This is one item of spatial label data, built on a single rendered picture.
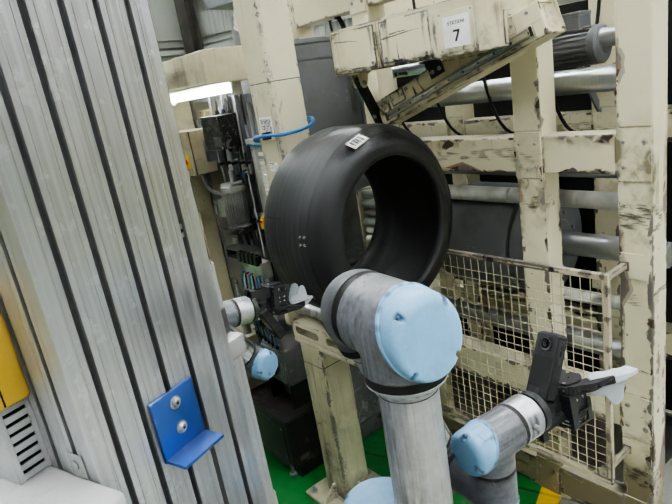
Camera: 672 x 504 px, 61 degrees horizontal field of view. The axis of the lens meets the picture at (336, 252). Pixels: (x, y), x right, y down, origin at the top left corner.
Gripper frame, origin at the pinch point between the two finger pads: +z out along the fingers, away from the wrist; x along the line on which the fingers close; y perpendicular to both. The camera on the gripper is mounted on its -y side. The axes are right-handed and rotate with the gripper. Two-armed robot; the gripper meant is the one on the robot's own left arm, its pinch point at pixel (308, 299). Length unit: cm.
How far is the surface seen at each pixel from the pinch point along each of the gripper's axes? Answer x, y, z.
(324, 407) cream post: 32, -56, 26
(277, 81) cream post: 28, 64, 14
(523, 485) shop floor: -17, -93, 84
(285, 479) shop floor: 63, -101, 24
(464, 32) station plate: -30, 71, 36
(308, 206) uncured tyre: -7.5, 28.3, -3.1
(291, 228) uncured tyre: -1.3, 22.0, -5.0
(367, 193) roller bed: 36, 23, 57
